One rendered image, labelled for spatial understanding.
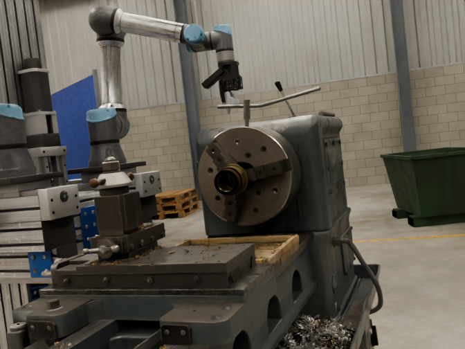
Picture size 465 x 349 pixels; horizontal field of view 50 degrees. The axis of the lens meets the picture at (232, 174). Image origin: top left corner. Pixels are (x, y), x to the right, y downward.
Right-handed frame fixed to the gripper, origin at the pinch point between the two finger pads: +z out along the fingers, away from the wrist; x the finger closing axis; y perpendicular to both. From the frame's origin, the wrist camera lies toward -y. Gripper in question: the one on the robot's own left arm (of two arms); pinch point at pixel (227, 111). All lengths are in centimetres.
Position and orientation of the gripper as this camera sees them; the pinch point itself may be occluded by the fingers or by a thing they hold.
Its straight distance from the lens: 212.4
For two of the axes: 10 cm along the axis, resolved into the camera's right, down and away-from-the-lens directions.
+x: 3.6, -0.9, 9.3
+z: 1.1, 9.9, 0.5
